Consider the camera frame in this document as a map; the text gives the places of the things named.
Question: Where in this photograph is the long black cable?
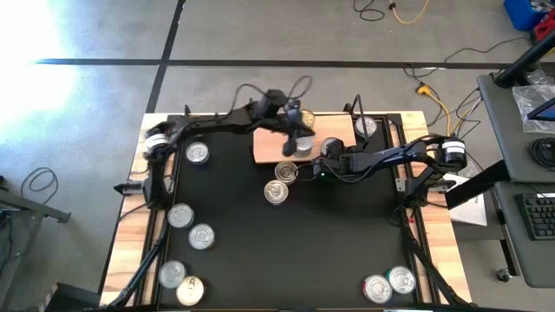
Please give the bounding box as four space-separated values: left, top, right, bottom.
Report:
401 36 531 81

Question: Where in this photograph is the yellow cable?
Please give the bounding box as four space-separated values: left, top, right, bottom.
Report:
391 0 431 26

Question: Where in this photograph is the coiled black cable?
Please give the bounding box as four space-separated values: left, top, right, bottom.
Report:
527 136 555 172

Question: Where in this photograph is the pale gold tin can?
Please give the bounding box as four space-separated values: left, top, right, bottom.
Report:
175 276 206 307

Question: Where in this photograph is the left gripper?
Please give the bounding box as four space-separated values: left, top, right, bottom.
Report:
255 88 304 158

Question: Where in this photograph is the black cable bundle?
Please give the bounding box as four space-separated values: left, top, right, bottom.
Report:
427 86 485 159

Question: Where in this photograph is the clear plastic bag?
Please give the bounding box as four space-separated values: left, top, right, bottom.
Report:
511 68 555 134

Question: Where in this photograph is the silver tin can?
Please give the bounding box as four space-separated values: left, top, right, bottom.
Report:
187 223 217 250
185 141 211 165
166 202 195 229
157 259 187 289

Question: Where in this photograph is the yellow extension cord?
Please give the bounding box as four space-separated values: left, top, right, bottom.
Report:
415 82 483 158

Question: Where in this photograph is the black keyboard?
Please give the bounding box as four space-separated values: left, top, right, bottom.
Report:
514 192 555 242

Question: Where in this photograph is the silver can green white label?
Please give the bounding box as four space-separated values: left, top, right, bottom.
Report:
293 135 315 159

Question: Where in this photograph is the white paper sheet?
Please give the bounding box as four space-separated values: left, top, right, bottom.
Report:
440 172 489 228

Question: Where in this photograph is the grey desk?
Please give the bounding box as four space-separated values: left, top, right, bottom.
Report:
476 72 555 289

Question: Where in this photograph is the grey base bracket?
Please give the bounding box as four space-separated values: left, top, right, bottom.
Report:
395 176 456 194
113 180 147 197

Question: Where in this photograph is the black desk beam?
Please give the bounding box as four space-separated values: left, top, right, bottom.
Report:
444 159 512 211

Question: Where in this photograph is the black box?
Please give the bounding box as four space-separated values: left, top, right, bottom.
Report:
42 281 101 312

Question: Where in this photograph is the blue plastic bin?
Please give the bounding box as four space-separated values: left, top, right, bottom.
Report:
502 0 548 33

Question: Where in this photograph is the red crate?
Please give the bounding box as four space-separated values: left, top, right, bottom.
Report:
532 19 555 43

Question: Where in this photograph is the silver can blue label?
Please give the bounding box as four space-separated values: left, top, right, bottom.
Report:
355 115 378 139

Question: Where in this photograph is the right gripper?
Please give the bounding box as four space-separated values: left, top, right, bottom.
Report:
311 139 363 181

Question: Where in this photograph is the black cable loop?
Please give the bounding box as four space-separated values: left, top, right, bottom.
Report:
20 166 60 205
352 0 387 23

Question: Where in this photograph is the blue screen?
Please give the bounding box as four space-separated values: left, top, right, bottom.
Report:
526 97 555 123

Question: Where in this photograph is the silver can red label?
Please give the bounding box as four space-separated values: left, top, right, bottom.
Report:
319 136 337 157
362 274 393 305

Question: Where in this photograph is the grey metal stand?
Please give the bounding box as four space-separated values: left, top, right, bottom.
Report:
0 172 73 312

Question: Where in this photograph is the black aluminium table frame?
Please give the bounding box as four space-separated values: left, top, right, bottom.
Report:
98 111 474 312

